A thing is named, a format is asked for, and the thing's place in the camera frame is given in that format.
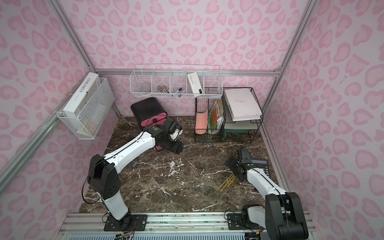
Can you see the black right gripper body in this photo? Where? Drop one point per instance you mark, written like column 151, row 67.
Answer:
column 235, row 167

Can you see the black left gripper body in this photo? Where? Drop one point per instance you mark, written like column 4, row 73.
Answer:
column 173, row 145

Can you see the pink bottom drawer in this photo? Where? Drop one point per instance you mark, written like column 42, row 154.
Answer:
column 158, row 148

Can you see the pink drawer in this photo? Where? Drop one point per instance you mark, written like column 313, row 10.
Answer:
column 155, row 120
column 158, row 148

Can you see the pink top drawer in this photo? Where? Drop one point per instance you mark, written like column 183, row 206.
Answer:
column 155, row 120

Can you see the black pink drawer cabinet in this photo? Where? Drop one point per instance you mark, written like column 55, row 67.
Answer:
column 146, row 108

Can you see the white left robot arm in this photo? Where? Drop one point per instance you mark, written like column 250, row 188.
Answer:
column 103, row 175

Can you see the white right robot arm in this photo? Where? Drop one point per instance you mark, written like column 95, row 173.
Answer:
column 282, row 216

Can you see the black calculator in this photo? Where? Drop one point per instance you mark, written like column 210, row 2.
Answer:
column 261, row 164

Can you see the pink folder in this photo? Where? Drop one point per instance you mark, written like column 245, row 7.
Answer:
column 201, row 123

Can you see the green red booklet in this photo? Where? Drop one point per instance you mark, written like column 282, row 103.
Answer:
column 216, row 117

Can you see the white paper stack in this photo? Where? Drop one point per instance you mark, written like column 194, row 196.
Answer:
column 242, row 104

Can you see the white box in basket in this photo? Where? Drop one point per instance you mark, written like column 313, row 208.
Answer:
column 195, row 83

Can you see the white book in side basket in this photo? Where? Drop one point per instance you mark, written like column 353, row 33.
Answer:
column 82, row 95

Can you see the black wire paper tray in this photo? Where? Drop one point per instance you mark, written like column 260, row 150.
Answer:
column 241, row 131

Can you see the black wire file rack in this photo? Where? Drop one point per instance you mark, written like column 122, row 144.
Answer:
column 206, row 104

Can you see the white wire wall basket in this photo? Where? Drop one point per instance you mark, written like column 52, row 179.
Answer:
column 163, row 80

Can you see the white side wire basket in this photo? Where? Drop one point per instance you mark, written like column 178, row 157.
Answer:
column 87, row 125

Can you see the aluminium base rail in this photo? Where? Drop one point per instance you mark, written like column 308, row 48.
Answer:
column 158, row 226

